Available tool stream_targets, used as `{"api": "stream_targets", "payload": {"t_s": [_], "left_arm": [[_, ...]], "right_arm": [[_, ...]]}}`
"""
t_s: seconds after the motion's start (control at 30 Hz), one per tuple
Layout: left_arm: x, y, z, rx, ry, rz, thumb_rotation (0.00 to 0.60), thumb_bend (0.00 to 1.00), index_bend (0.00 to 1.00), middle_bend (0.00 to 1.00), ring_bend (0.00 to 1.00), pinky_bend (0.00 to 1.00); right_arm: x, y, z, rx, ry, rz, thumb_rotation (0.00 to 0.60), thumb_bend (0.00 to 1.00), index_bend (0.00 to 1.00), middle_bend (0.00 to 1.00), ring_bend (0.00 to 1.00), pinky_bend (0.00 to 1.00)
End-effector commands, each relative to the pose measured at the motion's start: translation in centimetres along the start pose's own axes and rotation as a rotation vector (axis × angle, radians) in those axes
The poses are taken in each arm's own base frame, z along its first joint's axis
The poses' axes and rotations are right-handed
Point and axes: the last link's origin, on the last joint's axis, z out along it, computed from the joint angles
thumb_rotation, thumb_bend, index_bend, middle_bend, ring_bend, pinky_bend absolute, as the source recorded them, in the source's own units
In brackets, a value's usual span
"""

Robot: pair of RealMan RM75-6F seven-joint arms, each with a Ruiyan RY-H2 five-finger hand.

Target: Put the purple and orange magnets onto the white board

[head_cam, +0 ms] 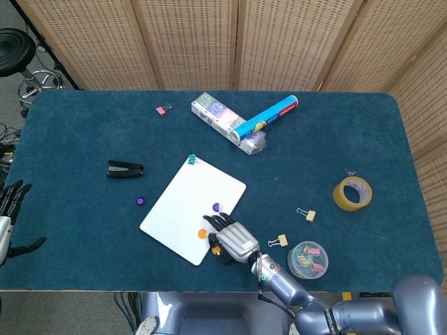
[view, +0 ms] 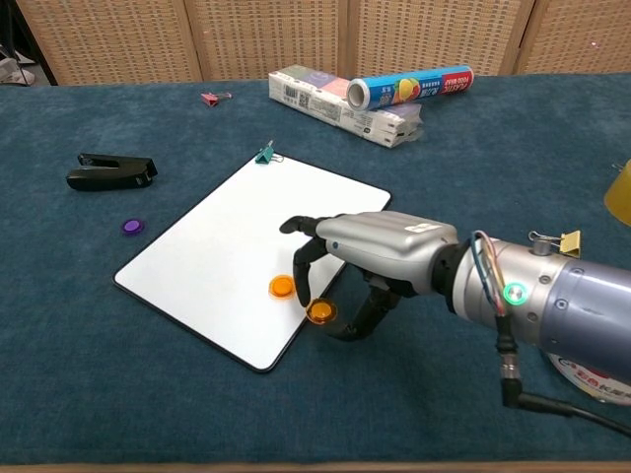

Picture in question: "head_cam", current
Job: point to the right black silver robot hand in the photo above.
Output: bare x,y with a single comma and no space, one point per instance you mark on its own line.
237,242

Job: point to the black stapler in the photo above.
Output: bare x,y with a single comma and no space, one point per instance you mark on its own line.
122,170

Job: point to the yellow packing tape roll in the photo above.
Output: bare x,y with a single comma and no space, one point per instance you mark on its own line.
340,200

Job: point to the teal binder clip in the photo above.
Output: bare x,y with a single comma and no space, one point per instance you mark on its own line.
192,159

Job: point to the clear jar of binder clips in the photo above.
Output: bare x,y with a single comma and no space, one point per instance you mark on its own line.
307,260

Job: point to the pink binder clip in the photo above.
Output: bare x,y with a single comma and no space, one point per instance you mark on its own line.
160,111

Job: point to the orange round magnet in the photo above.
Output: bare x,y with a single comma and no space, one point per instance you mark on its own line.
217,250
202,234

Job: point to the white printed cardboard box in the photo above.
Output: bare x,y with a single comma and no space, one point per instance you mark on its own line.
213,111

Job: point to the blue food wrap roll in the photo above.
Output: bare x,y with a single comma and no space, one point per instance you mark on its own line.
265,117

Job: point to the black metal pole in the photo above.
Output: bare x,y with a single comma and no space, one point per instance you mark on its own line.
45,45

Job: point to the solid purple round magnet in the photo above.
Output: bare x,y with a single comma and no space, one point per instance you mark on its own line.
140,201

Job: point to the pale yellow binder clip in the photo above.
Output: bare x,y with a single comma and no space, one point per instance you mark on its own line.
282,240
310,216

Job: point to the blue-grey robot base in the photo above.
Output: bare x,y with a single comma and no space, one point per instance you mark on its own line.
216,312

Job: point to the white magnetic board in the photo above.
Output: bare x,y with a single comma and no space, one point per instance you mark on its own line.
181,206

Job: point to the purple round magnet white mark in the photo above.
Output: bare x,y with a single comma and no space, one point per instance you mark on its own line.
217,207

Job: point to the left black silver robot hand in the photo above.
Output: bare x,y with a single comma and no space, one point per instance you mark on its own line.
4,227

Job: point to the woven folding screen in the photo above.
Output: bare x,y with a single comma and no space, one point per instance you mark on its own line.
192,42

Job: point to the blue carpet table mat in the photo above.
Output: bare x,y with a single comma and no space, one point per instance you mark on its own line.
87,139

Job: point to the black round stool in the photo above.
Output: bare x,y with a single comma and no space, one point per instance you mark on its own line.
14,50

